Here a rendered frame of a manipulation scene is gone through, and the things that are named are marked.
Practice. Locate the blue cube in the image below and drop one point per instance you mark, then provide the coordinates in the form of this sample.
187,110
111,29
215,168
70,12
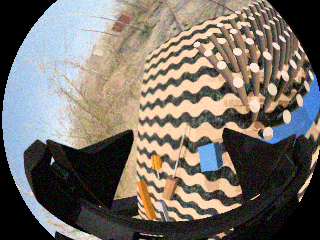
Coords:
210,157

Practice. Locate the blue flat strip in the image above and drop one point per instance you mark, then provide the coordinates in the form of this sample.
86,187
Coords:
302,119

